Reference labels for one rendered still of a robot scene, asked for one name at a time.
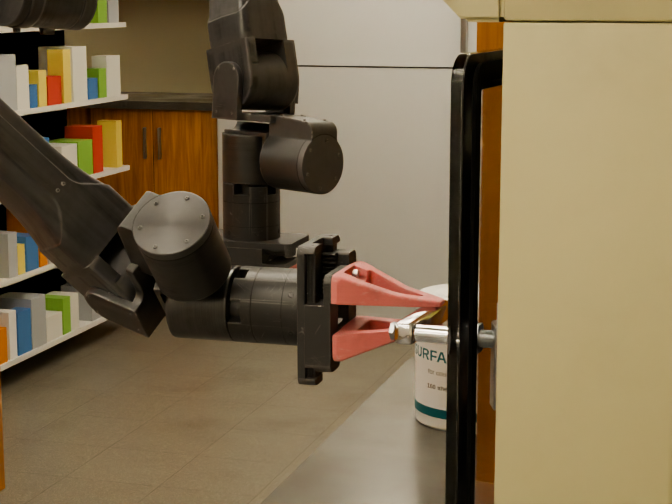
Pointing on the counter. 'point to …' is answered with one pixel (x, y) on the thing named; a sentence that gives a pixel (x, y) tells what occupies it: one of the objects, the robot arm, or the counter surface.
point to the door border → (467, 259)
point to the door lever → (421, 326)
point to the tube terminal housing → (585, 254)
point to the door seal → (475, 262)
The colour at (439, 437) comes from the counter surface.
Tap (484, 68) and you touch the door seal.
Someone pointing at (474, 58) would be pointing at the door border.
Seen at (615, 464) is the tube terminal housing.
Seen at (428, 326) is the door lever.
